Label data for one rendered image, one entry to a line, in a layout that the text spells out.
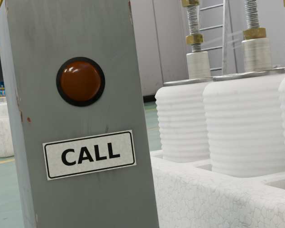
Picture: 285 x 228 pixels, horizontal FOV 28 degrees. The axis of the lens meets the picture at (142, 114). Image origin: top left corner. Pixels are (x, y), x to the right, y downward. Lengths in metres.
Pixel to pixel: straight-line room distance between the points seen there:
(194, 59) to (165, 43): 7.63
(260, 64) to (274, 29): 7.23
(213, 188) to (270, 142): 0.06
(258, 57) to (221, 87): 0.04
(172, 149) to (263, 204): 0.22
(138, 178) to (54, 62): 0.08
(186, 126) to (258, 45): 0.12
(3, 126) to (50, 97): 2.39
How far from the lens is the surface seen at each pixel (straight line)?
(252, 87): 0.43
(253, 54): 0.47
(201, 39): 0.58
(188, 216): 0.46
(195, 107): 0.54
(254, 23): 0.47
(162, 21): 8.22
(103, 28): 0.32
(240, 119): 0.43
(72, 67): 0.31
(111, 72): 0.31
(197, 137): 0.54
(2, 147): 2.71
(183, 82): 0.55
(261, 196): 0.35
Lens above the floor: 0.26
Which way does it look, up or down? 3 degrees down
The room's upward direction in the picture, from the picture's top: 7 degrees counter-clockwise
